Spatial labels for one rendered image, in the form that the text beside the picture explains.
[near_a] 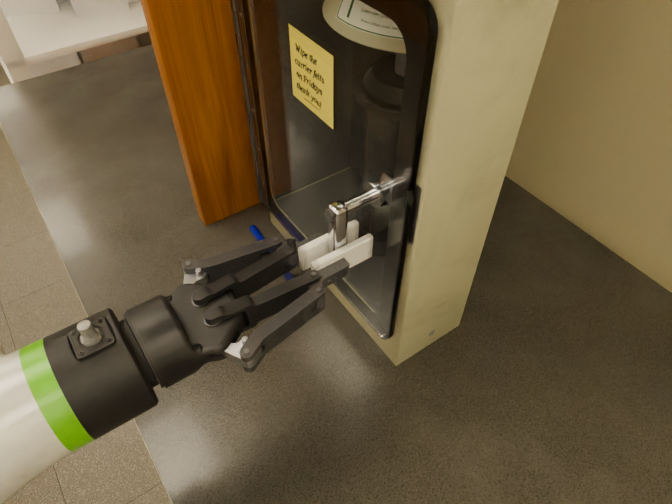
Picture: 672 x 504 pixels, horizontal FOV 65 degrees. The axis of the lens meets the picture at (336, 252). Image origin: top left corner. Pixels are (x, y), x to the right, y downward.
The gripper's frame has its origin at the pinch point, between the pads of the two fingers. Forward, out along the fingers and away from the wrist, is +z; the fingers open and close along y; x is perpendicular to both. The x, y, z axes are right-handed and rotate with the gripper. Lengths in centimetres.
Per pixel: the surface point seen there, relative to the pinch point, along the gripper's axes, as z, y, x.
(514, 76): 13.7, -5.3, -17.1
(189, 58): -0.1, 31.7, -6.9
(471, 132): 10.0, -5.3, -13.3
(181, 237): -7.6, 31.6, 20.5
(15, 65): -16, 111, 24
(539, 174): 49, 9, 19
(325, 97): 4.4, 8.1, -11.7
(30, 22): -8, 130, 23
